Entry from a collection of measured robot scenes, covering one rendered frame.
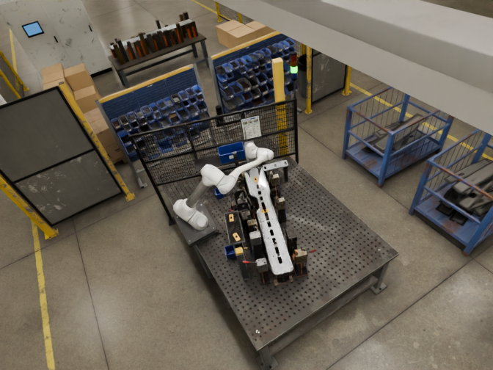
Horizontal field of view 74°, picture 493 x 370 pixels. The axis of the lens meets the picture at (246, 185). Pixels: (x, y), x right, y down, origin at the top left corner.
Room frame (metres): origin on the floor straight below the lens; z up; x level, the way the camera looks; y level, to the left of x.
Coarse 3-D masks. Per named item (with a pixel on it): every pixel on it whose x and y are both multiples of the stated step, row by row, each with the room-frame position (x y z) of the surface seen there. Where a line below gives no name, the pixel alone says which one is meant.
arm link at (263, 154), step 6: (258, 150) 2.49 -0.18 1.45; (264, 150) 2.46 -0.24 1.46; (270, 150) 2.46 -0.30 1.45; (258, 156) 2.43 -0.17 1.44; (264, 156) 2.40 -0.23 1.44; (270, 156) 2.41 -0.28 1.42; (252, 162) 2.34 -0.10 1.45; (258, 162) 2.34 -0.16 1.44; (240, 168) 2.27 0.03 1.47; (246, 168) 2.28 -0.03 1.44; (234, 174) 2.18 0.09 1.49
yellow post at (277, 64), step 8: (272, 64) 3.22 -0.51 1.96; (280, 64) 3.16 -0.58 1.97; (280, 72) 3.16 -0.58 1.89; (280, 80) 3.16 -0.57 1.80; (280, 88) 3.16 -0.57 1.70; (280, 96) 3.16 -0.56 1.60; (280, 104) 3.16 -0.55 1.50; (280, 112) 3.16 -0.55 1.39; (280, 120) 3.15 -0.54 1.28; (280, 136) 3.15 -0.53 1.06; (280, 144) 3.16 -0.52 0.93; (280, 152) 3.16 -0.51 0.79
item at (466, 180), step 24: (456, 144) 2.55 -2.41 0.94; (480, 144) 2.81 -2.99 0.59; (480, 168) 2.43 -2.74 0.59; (432, 192) 2.24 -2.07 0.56; (456, 192) 2.36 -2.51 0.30; (480, 192) 1.86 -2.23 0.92; (432, 216) 2.19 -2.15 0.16; (456, 216) 2.11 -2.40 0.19; (480, 216) 1.94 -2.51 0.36; (480, 240) 1.74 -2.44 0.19
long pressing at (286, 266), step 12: (252, 168) 2.74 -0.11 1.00; (252, 180) 2.55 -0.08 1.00; (264, 180) 2.52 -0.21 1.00; (252, 192) 2.37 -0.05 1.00; (264, 192) 2.34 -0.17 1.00; (264, 216) 2.02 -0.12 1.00; (276, 216) 2.00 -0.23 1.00; (264, 228) 1.87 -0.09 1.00; (276, 228) 1.85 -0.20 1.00; (264, 240) 1.74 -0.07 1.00; (276, 240) 1.72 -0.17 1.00; (276, 264) 1.47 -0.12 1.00; (288, 264) 1.45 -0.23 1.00
